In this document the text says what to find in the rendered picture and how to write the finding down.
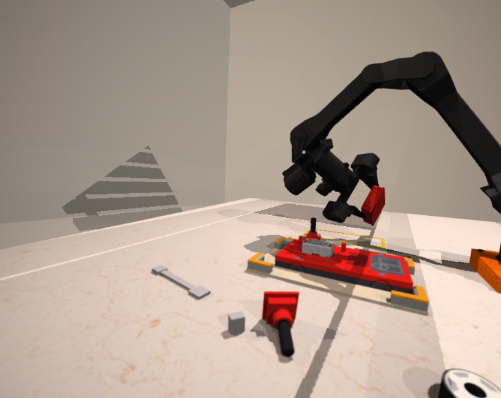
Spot grey dumbbell-shaped flat bar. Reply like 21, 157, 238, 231
152, 265, 211, 300

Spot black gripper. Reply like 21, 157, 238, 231
322, 153, 380, 223

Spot black tyre on white wheel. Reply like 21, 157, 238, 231
438, 368, 501, 398

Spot red rectangular shell with corner bosses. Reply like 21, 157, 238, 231
361, 185, 385, 226

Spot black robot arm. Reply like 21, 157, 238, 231
282, 52, 501, 214

